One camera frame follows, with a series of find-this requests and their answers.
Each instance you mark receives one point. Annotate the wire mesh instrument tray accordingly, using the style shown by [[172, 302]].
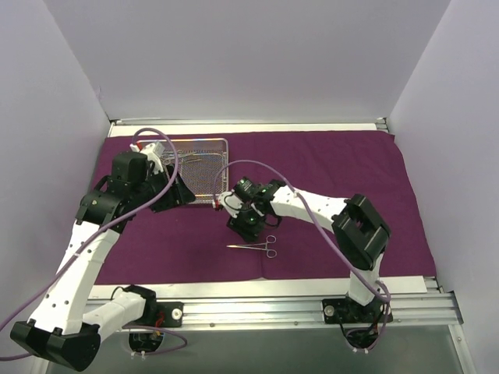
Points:
[[203, 178]]

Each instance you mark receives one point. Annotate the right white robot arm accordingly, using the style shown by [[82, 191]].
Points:
[[352, 227]]

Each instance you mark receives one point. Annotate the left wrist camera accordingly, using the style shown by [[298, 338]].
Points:
[[153, 151]]

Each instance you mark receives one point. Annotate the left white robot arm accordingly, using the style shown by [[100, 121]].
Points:
[[60, 330]]

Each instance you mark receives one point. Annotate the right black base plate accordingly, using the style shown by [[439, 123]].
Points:
[[345, 311]]

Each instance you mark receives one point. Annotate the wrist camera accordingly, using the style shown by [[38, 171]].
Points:
[[153, 151], [228, 201]]

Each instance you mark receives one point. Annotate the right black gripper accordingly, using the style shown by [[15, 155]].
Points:
[[242, 227]]

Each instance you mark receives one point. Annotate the steel forceps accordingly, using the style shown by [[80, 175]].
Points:
[[265, 246]]

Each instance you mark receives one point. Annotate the thin steel tweezers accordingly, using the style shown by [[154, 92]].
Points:
[[169, 158]]

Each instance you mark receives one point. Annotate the purple cloth wrap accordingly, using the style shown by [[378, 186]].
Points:
[[193, 243]]

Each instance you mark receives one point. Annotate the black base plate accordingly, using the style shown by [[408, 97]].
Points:
[[169, 314], [345, 311]]

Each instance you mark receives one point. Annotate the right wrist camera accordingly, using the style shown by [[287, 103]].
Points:
[[228, 201]]

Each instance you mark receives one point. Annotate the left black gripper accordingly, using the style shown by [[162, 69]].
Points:
[[168, 191]]

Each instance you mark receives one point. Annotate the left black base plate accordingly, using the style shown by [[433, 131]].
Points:
[[169, 314]]

